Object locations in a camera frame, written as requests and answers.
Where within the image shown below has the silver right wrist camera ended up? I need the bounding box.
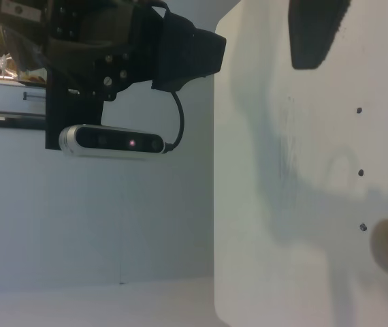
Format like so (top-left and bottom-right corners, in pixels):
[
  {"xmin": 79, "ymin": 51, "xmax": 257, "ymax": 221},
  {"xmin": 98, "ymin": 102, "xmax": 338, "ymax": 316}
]
[{"xmin": 59, "ymin": 124, "xmax": 166, "ymax": 159}]

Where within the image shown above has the white cabinet with handle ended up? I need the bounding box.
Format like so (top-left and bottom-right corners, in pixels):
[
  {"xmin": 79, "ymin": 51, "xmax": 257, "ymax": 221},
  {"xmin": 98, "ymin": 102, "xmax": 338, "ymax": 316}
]
[{"xmin": 0, "ymin": 80, "xmax": 46, "ymax": 130}]

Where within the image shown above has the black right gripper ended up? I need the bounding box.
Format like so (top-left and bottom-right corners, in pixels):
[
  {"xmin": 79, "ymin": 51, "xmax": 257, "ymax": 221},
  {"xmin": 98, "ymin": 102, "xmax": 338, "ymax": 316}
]
[{"xmin": 0, "ymin": 1, "xmax": 226, "ymax": 150}]

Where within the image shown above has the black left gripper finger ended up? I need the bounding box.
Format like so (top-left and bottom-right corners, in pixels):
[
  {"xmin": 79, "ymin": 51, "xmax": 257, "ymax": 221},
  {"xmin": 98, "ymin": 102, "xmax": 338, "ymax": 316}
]
[{"xmin": 288, "ymin": 0, "xmax": 351, "ymax": 70}]

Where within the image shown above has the black camera cable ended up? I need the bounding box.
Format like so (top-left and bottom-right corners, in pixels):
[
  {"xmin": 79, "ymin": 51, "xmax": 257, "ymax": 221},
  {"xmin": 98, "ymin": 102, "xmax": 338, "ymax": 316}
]
[{"xmin": 165, "ymin": 90, "xmax": 185, "ymax": 153}]

